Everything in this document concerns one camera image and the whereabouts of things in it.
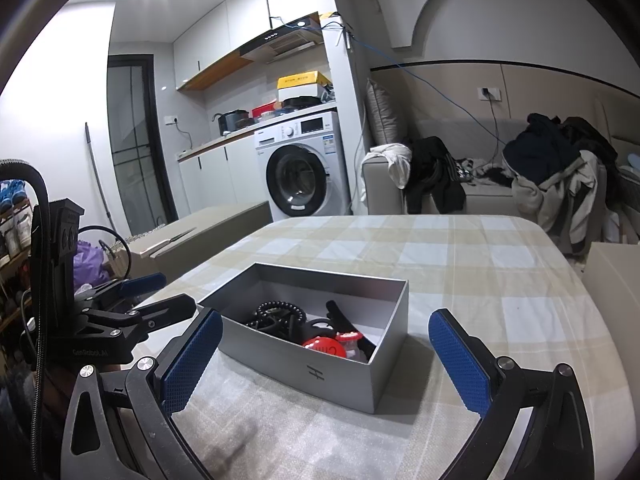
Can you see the purple bag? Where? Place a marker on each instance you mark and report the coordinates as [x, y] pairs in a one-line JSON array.
[[90, 265]]

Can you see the range hood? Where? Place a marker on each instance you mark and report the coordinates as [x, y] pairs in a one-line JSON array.
[[280, 40]]

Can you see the white garment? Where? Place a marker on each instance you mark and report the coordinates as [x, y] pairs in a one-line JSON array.
[[395, 160]]

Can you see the long stick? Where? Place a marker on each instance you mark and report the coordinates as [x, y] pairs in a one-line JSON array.
[[95, 170]]

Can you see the white wall outlet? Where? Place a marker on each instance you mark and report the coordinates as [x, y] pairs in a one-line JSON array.
[[172, 120]]

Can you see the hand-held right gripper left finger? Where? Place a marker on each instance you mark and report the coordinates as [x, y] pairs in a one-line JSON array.
[[192, 365]]

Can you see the black hair claw clip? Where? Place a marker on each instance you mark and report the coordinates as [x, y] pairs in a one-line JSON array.
[[345, 320], [320, 329]]

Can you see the grey cardboard box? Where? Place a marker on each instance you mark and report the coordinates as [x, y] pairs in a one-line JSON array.
[[310, 375]]

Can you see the wall outlet with plug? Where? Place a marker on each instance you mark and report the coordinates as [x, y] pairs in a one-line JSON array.
[[489, 93]]

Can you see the red container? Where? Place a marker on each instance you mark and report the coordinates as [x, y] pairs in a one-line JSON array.
[[262, 111]]

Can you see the beige sofa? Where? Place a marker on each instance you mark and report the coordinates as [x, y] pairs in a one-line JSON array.
[[490, 200]]

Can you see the white kitchen cabinet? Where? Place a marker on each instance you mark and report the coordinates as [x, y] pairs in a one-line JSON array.
[[220, 25], [215, 175]]

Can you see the white washing machine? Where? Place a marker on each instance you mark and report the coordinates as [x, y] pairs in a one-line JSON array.
[[300, 175]]

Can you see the white lower kitchen cabinet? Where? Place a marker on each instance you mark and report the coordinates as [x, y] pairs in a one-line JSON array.
[[215, 175]]

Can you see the black garment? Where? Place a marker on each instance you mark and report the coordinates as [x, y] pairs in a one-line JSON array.
[[432, 175]]

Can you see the black cooking pot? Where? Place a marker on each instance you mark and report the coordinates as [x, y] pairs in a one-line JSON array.
[[234, 120]]

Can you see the grey pillow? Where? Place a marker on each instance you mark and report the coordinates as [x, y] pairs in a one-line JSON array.
[[385, 112]]

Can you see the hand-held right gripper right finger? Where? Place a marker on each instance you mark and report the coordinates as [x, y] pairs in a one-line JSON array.
[[460, 365]]

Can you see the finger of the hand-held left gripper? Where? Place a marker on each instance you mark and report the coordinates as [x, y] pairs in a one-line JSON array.
[[142, 284], [160, 312]]

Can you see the black framed glass door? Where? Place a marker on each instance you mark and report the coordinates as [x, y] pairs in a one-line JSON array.
[[132, 145]]

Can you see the brown cardboard box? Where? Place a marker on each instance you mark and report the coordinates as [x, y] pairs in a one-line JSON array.
[[210, 230]]

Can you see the white upper kitchen cabinet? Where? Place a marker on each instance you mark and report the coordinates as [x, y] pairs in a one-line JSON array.
[[220, 25]]

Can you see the shoe rack with shoes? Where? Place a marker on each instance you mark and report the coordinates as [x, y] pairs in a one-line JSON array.
[[15, 230]]

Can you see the flat white box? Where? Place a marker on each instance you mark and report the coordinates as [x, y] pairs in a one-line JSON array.
[[300, 94]]

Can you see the pile of clothes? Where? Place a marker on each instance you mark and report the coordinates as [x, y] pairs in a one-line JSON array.
[[550, 160]]

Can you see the checkered tablecloth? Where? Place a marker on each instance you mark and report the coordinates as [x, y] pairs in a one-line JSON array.
[[425, 250]]

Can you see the yellow box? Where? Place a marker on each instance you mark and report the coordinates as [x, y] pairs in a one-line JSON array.
[[302, 79]]

